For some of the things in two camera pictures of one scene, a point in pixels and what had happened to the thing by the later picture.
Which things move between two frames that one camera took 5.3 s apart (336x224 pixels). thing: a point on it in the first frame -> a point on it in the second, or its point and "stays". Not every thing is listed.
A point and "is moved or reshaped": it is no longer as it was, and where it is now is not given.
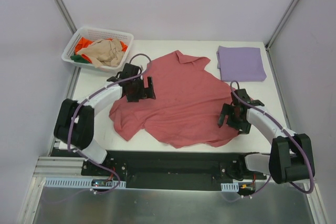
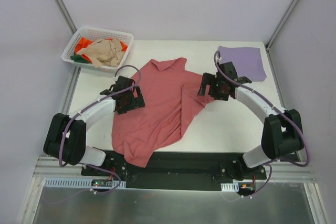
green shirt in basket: [78, 58] stays
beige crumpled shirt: [104, 52] stays
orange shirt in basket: [81, 42] stays
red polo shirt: [187, 108] is moved or reshaped
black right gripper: [232, 120] -> [205, 84]
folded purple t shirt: [240, 64] stays
